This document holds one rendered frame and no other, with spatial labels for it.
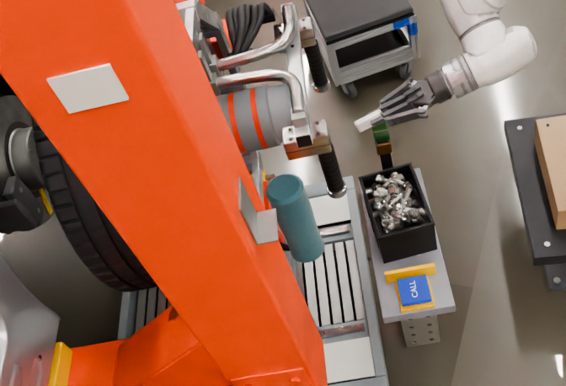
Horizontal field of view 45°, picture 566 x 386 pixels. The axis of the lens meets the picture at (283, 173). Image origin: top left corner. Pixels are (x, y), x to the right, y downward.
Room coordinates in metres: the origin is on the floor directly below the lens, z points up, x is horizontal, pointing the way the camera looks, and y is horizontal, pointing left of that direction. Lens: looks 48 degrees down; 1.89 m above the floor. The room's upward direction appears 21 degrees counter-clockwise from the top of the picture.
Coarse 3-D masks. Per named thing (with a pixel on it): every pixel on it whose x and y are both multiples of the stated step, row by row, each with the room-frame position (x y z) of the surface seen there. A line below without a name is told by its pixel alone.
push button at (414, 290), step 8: (400, 280) 0.83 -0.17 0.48; (408, 280) 0.83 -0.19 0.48; (416, 280) 0.82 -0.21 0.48; (424, 280) 0.81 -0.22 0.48; (400, 288) 0.81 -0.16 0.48; (408, 288) 0.81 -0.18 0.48; (416, 288) 0.80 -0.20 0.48; (424, 288) 0.79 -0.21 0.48; (400, 296) 0.80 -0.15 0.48; (408, 296) 0.79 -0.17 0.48; (416, 296) 0.78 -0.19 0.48; (424, 296) 0.77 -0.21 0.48; (408, 304) 0.77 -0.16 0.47
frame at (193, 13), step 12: (192, 0) 1.25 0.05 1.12; (180, 12) 1.23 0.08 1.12; (192, 12) 1.21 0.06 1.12; (204, 12) 1.29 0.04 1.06; (192, 24) 1.17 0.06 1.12; (204, 24) 1.30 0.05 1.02; (216, 24) 1.36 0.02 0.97; (192, 36) 1.13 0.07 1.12; (204, 36) 1.38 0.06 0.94; (216, 36) 1.38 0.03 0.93; (228, 48) 1.38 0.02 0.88; (252, 156) 1.25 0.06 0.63; (252, 168) 1.22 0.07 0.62
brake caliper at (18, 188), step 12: (12, 180) 1.16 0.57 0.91; (12, 192) 1.13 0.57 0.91; (24, 192) 1.16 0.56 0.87; (0, 204) 1.12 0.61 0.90; (12, 204) 1.11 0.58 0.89; (24, 204) 1.13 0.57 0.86; (36, 204) 1.16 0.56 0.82; (0, 216) 1.12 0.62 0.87; (12, 216) 1.11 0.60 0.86; (24, 216) 1.11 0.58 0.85; (36, 216) 1.13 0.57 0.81; (0, 228) 1.12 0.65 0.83; (12, 228) 1.12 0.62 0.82; (24, 228) 1.11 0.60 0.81
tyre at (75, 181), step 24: (48, 144) 1.00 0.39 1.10; (48, 168) 0.97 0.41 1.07; (48, 192) 0.96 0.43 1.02; (72, 192) 0.94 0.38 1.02; (72, 216) 0.91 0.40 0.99; (96, 216) 0.90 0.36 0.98; (72, 240) 0.90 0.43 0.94; (96, 240) 0.89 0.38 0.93; (120, 240) 0.88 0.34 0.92; (96, 264) 0.89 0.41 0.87; (120, 264) 0.88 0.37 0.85; (120, 288) 0.91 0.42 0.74; (144, 288) 0.94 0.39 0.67
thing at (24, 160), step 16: (16, 96) 1.41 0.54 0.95; (0, 112) 1.32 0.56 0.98; (16, 112) 1.37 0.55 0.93; (0, 128) 1.29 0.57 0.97; (16, 128) 1.33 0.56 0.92; (32, 128) 1.31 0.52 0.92; (0, 144) 1.25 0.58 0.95; (16, 144) 1.27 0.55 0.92; (32, 144) 1.27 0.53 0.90; (0, 160) 1.21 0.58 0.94; (16, 160) 1.24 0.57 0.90; (32, 160) 1.23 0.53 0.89; (0, 176) 1.18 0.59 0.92; (32, 176) 1.21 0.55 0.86; (0, 192) 1.15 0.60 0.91; (32, 192) 1.23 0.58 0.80
